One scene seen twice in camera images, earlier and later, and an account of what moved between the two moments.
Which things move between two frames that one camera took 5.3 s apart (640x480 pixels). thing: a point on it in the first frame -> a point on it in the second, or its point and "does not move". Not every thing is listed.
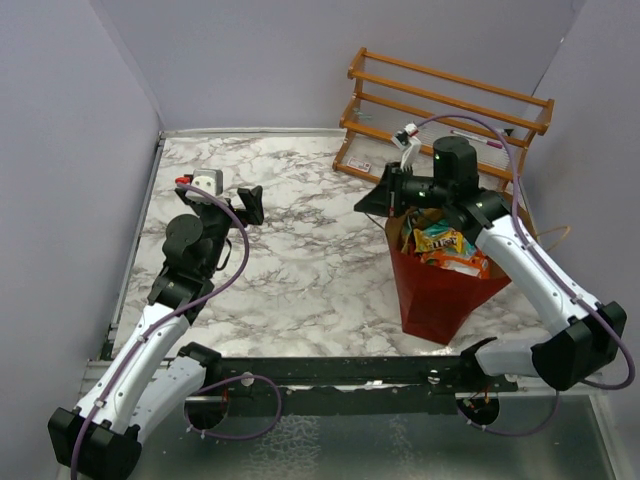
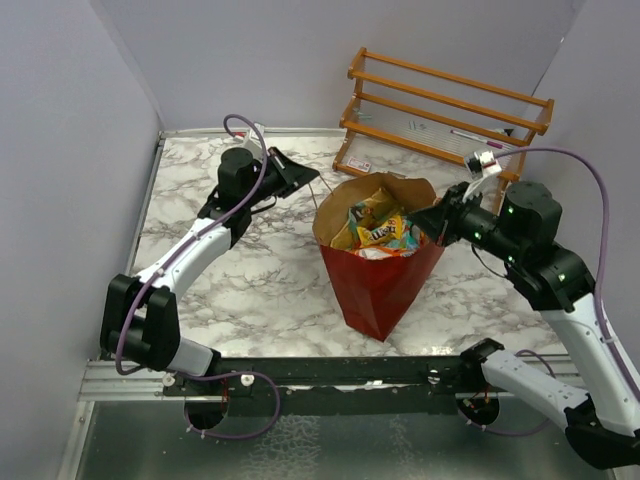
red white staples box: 359,164 does not move
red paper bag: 435,303 -> 376,295
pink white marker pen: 472,137 does not move
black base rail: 350,385 does not move
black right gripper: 386,198 -> 440,220
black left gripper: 252,204 -> 296,174
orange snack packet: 469,262 -> 375,252
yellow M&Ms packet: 424,240 -> 389,230
